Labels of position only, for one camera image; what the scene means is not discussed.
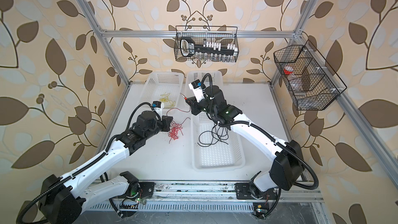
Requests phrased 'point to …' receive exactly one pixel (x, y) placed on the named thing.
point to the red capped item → (288, 69)
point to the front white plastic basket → (214, 148)
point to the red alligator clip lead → (185, 98)
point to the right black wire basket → (312, 84)
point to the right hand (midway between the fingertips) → (187, 101)
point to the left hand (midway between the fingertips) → (173, 116)
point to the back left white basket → (166, 87)
